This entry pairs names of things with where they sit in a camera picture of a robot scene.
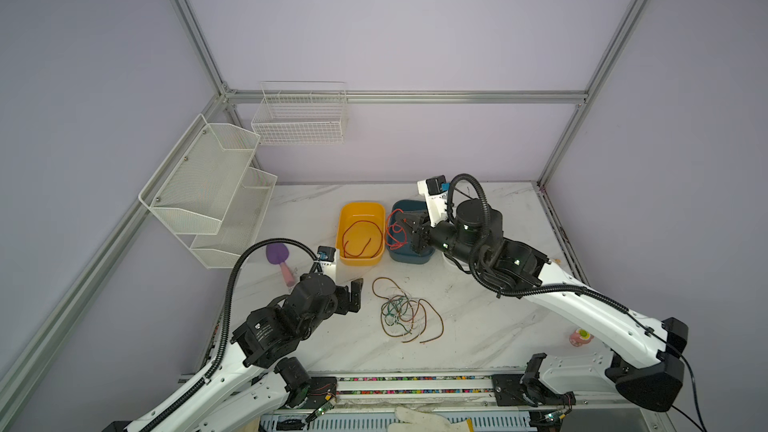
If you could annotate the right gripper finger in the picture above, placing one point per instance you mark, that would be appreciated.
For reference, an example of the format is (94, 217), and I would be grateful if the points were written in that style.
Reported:
(416, 224)
(420, 245)

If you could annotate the yellow plastic bin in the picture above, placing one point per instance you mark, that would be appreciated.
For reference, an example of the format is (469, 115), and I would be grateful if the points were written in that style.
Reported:
(360, 238)

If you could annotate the white wire wall basket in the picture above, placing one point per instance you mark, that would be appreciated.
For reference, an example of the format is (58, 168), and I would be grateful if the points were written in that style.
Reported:
(301, 113)

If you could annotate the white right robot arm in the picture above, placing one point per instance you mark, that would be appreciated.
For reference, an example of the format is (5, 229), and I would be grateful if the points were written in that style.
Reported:
(647, 366)

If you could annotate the white mesh wall shelf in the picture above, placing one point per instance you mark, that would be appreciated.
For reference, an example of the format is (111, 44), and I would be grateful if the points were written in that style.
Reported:
(209, 193)

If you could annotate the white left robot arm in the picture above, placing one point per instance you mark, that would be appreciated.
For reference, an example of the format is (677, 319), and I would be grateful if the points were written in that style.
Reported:
(260, 345)

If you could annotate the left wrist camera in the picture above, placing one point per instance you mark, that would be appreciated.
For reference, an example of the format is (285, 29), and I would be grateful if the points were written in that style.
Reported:
(326, 262)

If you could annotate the teal plastic bin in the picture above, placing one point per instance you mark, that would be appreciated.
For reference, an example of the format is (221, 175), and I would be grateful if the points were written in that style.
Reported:
(397, 243)

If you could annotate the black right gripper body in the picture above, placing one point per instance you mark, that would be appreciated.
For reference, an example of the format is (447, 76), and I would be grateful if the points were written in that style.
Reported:
(442, 238)

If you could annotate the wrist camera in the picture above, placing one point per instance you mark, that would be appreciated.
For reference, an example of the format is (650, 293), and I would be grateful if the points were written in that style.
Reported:
(434, 191)
(326, 262)

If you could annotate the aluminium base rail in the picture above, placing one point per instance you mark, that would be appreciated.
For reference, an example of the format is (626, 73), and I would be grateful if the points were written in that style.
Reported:
(368, 403)

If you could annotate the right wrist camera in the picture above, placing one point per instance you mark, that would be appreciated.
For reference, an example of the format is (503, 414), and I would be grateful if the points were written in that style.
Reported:
(434, 191)

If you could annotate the pink green small toy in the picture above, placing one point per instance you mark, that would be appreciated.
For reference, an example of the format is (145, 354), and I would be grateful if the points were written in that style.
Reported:
(580, 337)

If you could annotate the purple pink-handled spatula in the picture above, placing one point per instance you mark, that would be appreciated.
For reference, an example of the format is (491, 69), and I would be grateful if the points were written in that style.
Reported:
(277, 254)

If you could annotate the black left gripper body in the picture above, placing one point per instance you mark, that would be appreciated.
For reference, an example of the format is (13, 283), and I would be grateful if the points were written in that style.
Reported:
(338, 304)

